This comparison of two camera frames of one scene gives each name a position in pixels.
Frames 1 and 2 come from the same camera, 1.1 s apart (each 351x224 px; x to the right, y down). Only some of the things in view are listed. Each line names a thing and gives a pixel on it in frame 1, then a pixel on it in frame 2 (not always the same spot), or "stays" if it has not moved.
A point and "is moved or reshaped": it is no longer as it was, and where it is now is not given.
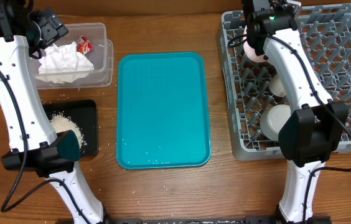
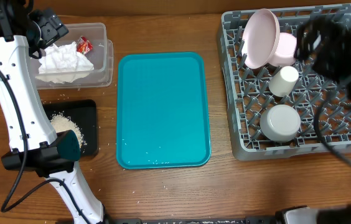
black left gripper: (52, 27) stays
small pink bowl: (249, 51) is moved or reshaped
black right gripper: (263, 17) -> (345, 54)
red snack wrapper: (83, 45) stays
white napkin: (63, 64) stays
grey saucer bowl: (273, 119) stays
